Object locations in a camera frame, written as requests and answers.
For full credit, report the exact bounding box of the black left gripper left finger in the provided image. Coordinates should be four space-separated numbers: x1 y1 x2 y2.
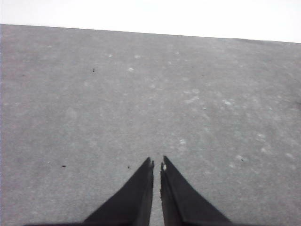
82 157 155 226

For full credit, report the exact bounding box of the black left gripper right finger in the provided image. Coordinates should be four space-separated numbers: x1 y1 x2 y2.
160 155 234 226

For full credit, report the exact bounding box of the grey table cloth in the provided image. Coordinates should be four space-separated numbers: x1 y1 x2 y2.
0 23 301 226

